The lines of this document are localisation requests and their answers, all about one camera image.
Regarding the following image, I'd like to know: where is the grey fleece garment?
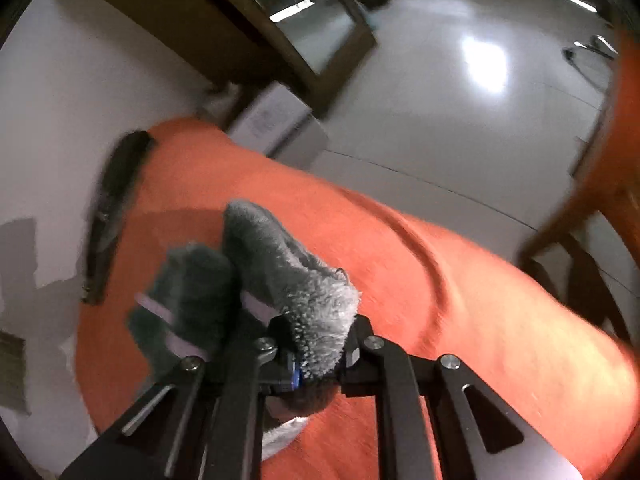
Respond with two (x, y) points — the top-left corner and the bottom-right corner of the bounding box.
(128, 200), (360, 458)

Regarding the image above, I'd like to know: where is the orange bed blanket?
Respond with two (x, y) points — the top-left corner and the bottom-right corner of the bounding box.
(76, 118), (639, 479)

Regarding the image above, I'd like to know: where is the orange wooden chair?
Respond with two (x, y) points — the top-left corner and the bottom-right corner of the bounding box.
(516, 32), (639, 342)

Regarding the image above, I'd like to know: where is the white cardboard box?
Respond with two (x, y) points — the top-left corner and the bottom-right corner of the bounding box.
(227, 82), (329, 170)

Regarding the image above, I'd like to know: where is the grey wall vent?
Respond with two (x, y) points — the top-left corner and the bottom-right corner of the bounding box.
(0, 332), (28, 414)

